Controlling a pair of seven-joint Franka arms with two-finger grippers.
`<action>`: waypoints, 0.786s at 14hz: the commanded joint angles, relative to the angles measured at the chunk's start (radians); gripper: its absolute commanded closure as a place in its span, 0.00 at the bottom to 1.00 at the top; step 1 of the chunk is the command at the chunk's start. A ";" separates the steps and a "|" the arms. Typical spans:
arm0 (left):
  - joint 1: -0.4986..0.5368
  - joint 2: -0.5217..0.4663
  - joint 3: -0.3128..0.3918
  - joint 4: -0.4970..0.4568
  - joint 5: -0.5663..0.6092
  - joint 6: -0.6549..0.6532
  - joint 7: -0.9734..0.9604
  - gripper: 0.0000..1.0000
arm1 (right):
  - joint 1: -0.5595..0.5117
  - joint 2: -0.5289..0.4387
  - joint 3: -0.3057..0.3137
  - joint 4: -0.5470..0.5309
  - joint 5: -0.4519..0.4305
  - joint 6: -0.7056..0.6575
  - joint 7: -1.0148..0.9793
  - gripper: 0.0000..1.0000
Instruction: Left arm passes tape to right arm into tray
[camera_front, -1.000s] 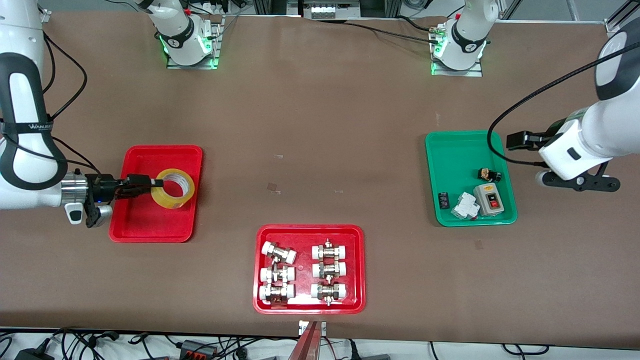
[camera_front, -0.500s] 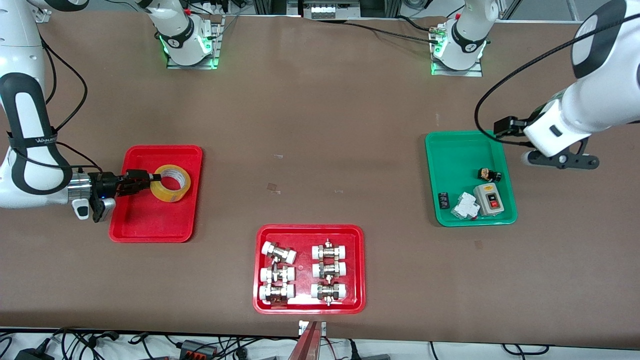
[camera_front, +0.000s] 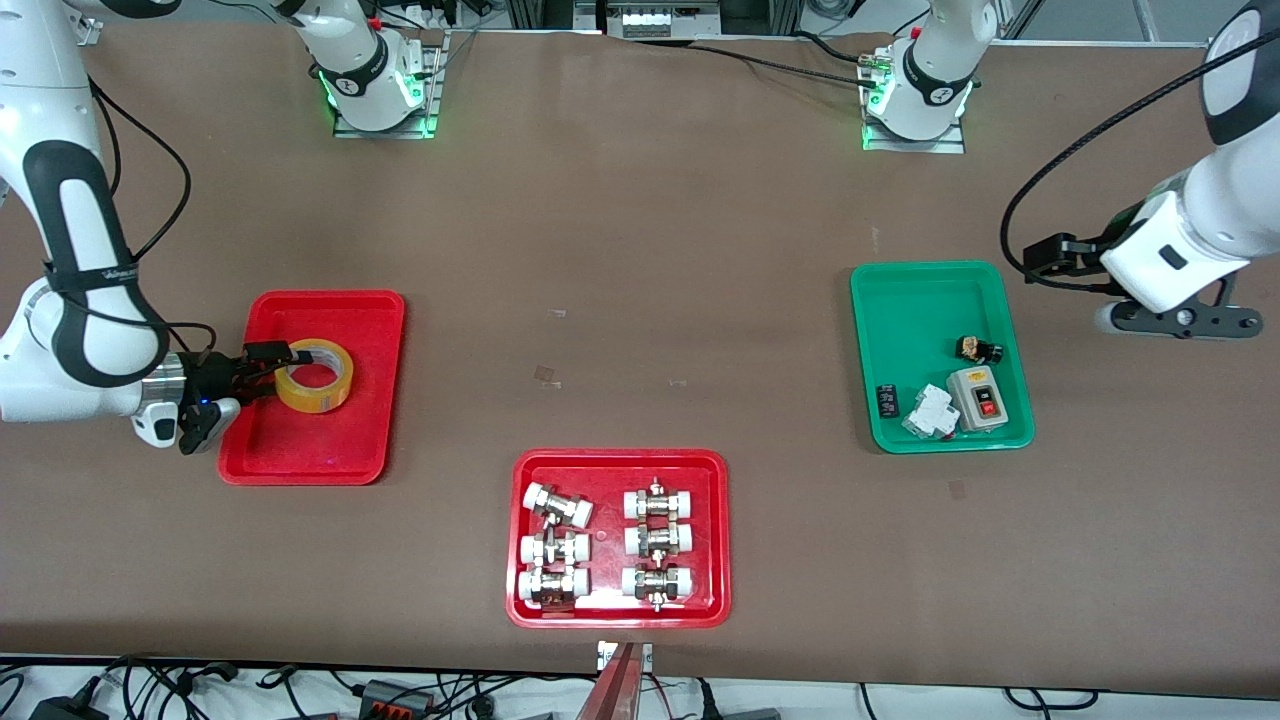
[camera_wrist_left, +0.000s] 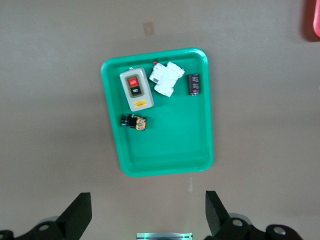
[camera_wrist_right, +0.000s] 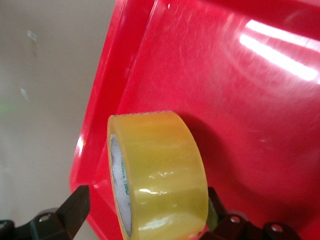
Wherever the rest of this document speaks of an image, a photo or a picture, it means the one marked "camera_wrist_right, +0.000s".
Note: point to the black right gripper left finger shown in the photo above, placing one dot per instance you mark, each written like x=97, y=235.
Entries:
x=70, y=215

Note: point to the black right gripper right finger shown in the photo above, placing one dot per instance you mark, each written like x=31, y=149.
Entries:
x=232, y=227

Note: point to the yellow packing tape roll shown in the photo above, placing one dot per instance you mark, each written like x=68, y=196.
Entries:
x=162, y=175

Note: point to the empty red plastic tray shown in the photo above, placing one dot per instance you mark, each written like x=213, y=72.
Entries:
x=225, y=112

